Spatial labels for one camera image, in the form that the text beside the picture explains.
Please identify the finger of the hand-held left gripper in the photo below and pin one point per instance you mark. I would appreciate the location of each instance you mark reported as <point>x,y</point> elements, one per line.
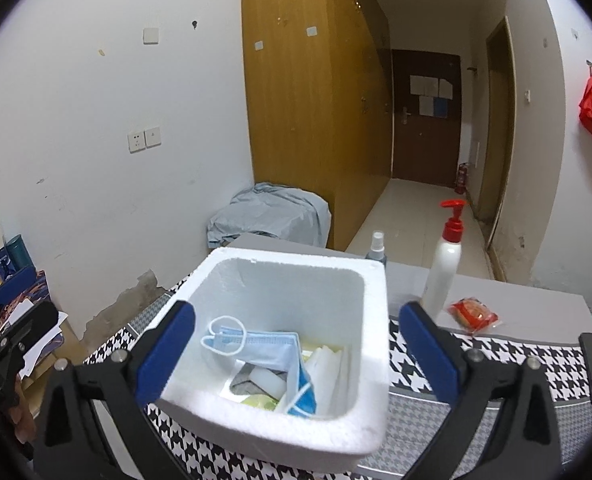
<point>38,320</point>
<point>18,282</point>

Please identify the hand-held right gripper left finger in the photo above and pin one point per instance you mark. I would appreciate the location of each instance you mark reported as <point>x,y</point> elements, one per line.
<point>168,355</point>

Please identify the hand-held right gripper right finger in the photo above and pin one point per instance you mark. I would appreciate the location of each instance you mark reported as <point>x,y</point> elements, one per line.
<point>426,345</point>

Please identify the grey sock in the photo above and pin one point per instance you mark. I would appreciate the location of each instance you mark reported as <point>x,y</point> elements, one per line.
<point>241,386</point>

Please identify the white face mask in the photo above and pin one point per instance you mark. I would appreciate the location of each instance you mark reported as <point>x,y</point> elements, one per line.
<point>328,375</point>

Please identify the white foam tube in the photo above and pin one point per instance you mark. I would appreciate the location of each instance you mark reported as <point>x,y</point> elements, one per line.
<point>268,377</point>

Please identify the blue face mask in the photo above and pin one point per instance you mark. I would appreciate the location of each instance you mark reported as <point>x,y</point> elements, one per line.
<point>271,347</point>

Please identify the yellow foam fruit net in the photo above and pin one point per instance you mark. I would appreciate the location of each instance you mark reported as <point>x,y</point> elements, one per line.
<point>261,401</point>

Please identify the white foam box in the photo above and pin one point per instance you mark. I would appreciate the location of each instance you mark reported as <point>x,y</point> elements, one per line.
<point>276,270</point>

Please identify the person's left hand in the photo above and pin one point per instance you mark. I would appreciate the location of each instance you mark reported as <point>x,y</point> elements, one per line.
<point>23,420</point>

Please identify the white paper sheets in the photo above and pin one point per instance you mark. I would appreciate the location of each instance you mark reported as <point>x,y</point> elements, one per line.
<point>50,335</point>

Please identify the colourful printed box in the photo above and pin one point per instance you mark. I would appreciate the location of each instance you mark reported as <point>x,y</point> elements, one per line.
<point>40,290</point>

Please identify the dark teal bottle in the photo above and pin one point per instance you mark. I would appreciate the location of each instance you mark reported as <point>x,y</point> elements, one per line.
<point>15,252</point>

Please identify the red snack packet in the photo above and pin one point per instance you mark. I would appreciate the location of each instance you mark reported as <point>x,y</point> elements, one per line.
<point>473,315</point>

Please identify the white pump bottle red cap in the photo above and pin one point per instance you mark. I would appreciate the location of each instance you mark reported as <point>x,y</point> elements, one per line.
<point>443,270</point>

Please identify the houndstooth tablecloth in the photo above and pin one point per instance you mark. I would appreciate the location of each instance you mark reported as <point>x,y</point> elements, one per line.
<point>408,435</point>

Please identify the blue spray bottle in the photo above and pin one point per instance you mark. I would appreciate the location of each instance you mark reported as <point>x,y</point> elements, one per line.
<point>376,252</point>

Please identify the red fire extinguisher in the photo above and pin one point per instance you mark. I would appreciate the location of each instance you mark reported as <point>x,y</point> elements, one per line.
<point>461,180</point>

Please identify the blue-grey cloth bundle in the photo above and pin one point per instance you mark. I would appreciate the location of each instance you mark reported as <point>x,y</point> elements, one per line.
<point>271,215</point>

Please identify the dark brown door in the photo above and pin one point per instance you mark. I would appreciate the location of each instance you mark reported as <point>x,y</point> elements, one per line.
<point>426,150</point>

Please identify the wooden side door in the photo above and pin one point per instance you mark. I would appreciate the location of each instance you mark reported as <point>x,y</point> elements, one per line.
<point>496,135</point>

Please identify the blue paper notice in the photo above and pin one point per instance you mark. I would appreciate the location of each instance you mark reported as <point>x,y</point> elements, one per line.
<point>440,107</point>

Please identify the wooden wardrobe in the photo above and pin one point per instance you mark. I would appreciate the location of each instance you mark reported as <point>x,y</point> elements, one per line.
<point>301,135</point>

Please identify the wide white paper notice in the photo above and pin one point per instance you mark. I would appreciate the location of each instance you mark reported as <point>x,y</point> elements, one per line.
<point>424,85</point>

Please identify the white wall socket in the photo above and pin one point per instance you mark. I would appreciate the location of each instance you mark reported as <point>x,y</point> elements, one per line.
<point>135,142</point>

